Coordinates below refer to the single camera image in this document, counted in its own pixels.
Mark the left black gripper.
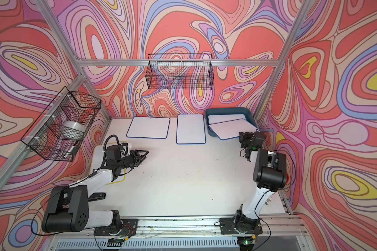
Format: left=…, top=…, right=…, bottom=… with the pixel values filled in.
left=116, top=150, right=148, bottom=171

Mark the blue-framed whiteboard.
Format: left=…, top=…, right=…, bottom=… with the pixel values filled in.
left=126, top=117, right=170, bottom=139
left=176, top=114, right=206, bottom=144
left=209, top=119, right=259, bottom=140
left=207, top=114, right=246, bottom=124

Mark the yellow-framed whiteboard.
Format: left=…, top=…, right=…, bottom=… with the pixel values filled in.
left=90, top=145, right=127, bottom=185

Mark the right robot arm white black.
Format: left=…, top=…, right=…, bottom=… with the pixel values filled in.
left=232, top=131, right=288, bottom=234

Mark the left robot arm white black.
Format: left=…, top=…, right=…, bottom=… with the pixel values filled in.
left=41, top=144, right=149, bottom=235

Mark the teal plastic storage box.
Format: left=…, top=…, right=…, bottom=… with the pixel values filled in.
left=205, top=107, right=260, bottom=138

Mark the silver tape roll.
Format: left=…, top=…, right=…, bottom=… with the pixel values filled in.
left=60, top=120, right=86, bottom=140

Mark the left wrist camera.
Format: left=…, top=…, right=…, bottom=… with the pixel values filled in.
left=118, top=142, right=132, bottom=156

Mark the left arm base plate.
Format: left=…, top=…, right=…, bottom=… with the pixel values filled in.
left=94, top=218, right=139, bottom=237

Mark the marker in wire basket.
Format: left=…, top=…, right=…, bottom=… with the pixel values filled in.
left=64, top=141, right=80, bottom=159

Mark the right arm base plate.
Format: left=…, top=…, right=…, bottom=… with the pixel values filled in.
left=216, top=217, right=263, bottom=236

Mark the left black wire basket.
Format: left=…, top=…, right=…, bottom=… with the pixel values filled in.
left=21, top=87, right=102, bottom=162

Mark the black wire basket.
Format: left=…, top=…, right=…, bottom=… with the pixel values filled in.
left=145, top=53, right=214, bottom=91
left=21, top=87, right=102, bottom=162

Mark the aluminium front rail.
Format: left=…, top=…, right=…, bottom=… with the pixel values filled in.
left=48, top=214, right=312, bottom=242

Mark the back black wire basket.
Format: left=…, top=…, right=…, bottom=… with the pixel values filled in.
left=145, top=53, right=214, bottom=91

